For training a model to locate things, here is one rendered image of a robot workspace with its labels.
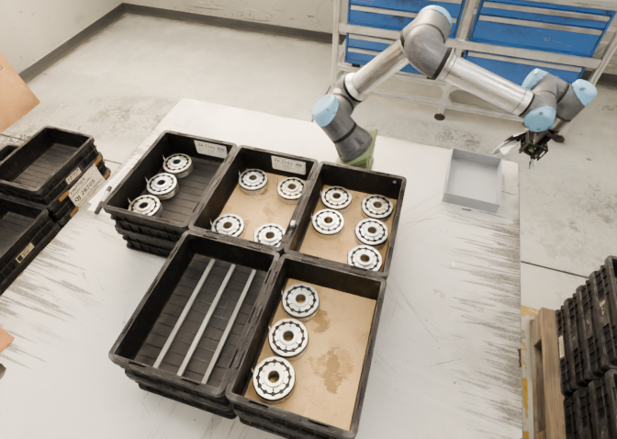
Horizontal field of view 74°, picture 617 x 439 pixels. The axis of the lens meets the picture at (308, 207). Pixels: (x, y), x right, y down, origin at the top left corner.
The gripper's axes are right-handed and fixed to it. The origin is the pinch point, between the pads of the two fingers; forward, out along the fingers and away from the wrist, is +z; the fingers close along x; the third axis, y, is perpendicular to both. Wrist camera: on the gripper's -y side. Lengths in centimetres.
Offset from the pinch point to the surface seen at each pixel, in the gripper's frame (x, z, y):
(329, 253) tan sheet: -53, 18, 56
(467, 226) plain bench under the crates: -6.1, 17.7, 22.4
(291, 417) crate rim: -53, 7, 105
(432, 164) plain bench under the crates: -19.9, 21.8, -7.8
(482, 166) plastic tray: -0.8, 15.8, -11.3
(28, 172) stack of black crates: -195, 95, 22
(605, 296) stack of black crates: 50, 18, 29
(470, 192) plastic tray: -5.4, 17.1, 5.0
